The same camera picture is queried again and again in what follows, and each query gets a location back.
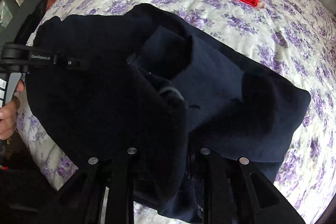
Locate floral purple bed sheet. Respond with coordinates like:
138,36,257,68
17,0,335,223

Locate person's left hand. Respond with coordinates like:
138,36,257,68
0,96,21,140

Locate navy blue pants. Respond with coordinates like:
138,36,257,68
26,4,310,223

